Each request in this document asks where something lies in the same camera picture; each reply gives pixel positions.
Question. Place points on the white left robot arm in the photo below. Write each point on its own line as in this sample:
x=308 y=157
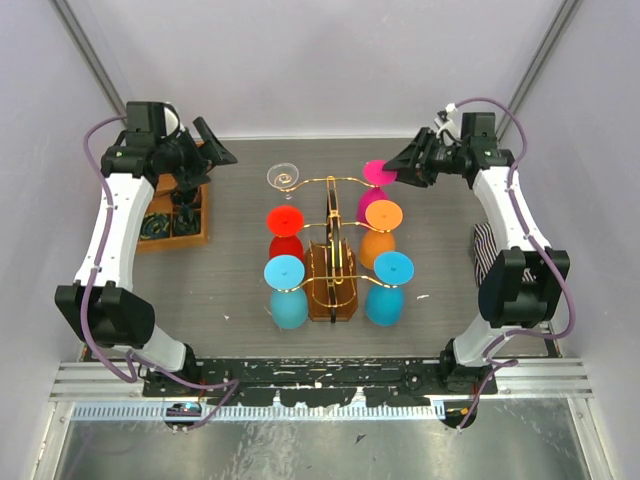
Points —
x=100 y=306

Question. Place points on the light blue left wine glass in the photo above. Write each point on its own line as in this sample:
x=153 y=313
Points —
x=284 y=274

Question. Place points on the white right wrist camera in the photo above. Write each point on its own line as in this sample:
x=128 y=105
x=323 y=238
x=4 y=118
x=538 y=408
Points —
x=446 y=128

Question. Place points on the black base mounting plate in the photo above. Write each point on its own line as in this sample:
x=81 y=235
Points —
x=323 y=382

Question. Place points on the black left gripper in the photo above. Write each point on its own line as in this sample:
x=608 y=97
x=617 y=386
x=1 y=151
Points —
x=198 y=174

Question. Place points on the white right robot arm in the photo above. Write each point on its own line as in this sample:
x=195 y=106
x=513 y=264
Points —
x=524 y=283

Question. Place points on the striped black white cloth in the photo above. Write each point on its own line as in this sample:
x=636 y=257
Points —
x=484 y=251

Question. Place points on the blue right wine glass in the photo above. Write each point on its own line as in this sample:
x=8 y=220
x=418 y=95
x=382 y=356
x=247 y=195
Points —
x=384 y=303

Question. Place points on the red plastic wine glass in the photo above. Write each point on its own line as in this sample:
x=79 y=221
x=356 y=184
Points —
x=285 y=222

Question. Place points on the orange plastic wine glass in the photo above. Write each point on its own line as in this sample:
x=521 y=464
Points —
x=382 y=218

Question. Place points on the clear champagne glass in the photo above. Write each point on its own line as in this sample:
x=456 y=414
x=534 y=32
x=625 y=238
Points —
x=283 y=177

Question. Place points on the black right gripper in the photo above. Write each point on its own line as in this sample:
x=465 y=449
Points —
x=409 y=168

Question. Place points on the wooden compartment tray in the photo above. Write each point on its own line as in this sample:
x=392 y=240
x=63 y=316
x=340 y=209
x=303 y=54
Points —
x=174 y=219

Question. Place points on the pink plastic wine glass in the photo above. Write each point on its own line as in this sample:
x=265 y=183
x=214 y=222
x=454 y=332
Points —
x=374 y=174

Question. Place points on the gold wire wine glass rack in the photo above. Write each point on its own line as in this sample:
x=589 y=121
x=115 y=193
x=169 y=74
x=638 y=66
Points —
x=336 y=284

